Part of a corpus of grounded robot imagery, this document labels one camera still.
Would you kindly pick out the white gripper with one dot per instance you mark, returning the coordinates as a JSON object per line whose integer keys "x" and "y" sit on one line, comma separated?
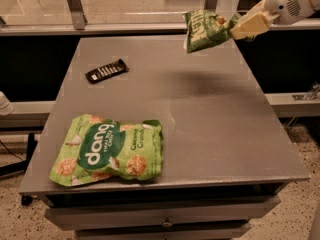
{"x": 286, "y": 2}

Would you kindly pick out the green jalapeno chip bag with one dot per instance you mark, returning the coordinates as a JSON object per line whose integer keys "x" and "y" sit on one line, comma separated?
{"x": 207, "y": 29}

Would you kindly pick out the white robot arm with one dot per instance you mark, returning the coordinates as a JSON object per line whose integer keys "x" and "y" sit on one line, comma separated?
{"x": 259, "y": 18}

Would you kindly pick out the green rice chip bag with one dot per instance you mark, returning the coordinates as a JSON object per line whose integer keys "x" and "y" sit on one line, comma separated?
{"x": 96, "y": 149}

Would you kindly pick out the metal clamp at right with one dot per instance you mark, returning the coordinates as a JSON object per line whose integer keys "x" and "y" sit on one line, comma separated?
{"x": 310, "y": 94}

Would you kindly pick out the black snack bar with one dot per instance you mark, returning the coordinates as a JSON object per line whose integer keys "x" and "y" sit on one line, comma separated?
{"x": 107, "y": 71}

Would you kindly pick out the grey drawer cabinet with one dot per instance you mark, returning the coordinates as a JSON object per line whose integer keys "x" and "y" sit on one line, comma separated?
{"x": 226, "y": 155}

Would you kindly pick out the white bottle at left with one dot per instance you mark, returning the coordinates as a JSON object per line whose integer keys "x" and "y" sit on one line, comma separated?
{"x": 6, "y": 107}

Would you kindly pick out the left metal railing bracket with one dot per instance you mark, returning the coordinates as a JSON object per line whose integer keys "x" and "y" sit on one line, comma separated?
{"x": 77, "y": 14}

